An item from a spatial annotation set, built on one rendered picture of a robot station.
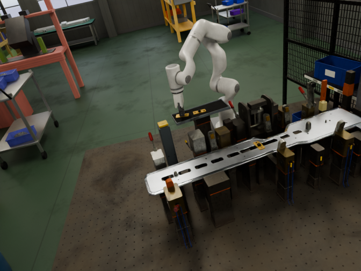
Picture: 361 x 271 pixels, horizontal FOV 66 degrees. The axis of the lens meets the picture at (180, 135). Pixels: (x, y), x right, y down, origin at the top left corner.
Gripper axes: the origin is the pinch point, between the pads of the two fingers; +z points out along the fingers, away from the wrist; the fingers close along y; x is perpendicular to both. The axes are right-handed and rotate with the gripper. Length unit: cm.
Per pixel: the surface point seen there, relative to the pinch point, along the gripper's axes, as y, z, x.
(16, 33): -334, -21, -342
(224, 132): 11.9, 10.5, 26.5
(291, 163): 36, 19, 61
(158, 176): 39.9, 18.5, -12.7
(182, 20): -742, 82, -93
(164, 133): 10.6, 7.9, -12.0
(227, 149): 19.1, 18.5, 27.2
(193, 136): 18.0, 7.5, 7.9
